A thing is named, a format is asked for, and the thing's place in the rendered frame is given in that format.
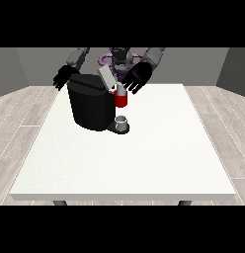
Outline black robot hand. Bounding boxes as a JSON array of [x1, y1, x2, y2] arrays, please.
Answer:
[[121, 61, 154, 96], [52, 64, 80, 92]]

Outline small grey coffee pod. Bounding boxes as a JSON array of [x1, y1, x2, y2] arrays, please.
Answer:
[[116, 82, 126, 95]]

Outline red pod holder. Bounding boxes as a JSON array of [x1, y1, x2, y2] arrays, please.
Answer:
[[113, 91, 129, 109]]

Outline pale grey machine lid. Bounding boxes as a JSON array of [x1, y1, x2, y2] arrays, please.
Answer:
[[97, 64, 119, 94]]

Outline black coffee machine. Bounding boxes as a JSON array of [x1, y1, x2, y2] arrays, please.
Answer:
[[66, 72, 130, 134]]

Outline grey robot trunk purple rings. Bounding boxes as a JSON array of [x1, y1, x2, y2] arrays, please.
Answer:
[[98, 47, 146, 82]]

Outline small grey cup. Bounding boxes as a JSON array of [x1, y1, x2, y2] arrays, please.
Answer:
[[114, 115, 129, 131]]

